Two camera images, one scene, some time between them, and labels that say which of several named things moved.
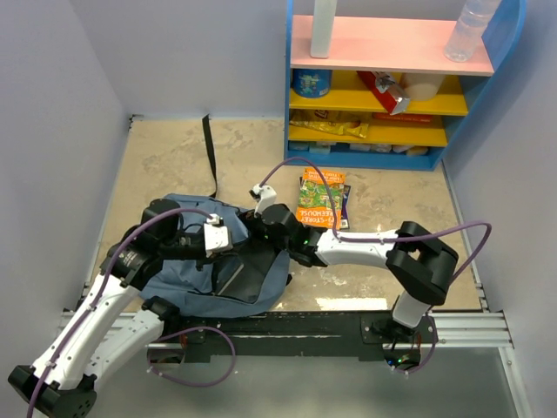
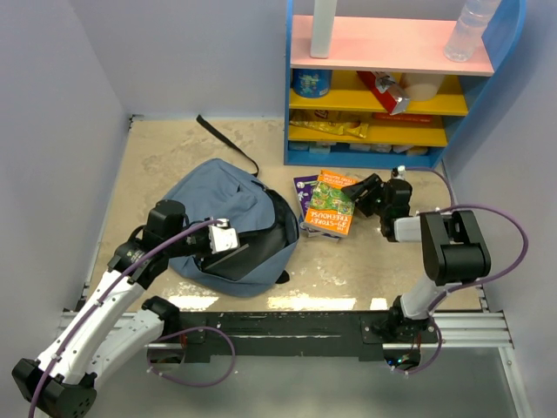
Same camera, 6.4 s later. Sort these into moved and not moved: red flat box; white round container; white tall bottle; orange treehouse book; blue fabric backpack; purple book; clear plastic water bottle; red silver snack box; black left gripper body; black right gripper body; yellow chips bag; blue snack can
Moved: black right gripper body; orange treehouse book; blue fabric backpack; purple book
Not moved: white round container; red silver snack box; yellow chips bag; red flat box; blue snack can; clear plastic water bottle; white tall bottle; black left gripper body
